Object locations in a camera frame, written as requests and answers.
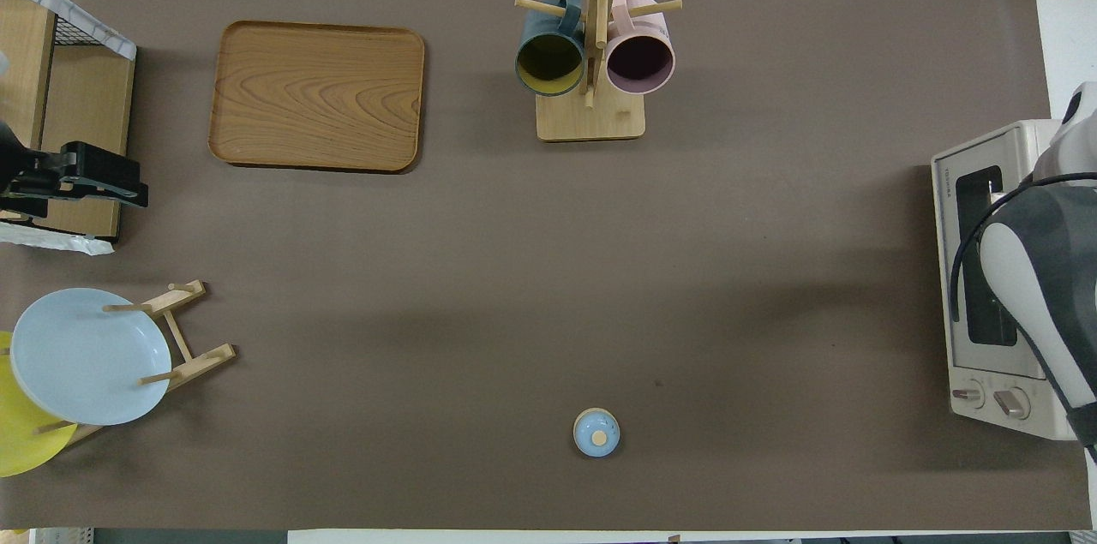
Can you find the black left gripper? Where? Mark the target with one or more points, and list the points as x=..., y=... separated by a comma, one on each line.
x=26, y=184

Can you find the glass oven door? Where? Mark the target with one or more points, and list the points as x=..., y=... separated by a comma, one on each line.
x=944, y=218

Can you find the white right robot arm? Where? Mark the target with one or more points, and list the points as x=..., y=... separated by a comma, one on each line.
x=1028, y=287

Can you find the silver oven knob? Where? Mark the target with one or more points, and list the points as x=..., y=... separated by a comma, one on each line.
x=968, y=396
x=1012, y=404

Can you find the cream toaster oven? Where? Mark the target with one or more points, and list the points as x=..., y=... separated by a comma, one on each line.
x=1020, y=141

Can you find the light blue plate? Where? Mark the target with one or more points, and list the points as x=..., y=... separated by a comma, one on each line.
x=86, y=355

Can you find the wooden plate rack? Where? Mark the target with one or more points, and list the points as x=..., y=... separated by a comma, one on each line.
x=201, y=362

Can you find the brown wooden tray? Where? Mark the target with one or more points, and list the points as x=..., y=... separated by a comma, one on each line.
x=317, y=98

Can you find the yellow plate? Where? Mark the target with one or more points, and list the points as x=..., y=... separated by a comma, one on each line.
x=21, y=445

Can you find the dark blue mug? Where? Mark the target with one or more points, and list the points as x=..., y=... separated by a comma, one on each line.
x=548, y=64

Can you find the wooden mug tree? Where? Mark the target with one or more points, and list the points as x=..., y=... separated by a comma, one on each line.
x=591, y=120

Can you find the brown table mat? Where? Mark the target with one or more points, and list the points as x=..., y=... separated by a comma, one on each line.
x=600, y=270

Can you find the pink mug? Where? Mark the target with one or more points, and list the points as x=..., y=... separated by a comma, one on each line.
x=641, y=64

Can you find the blue jar with wooden knob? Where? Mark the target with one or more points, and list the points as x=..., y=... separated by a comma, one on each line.
x=596, y=433

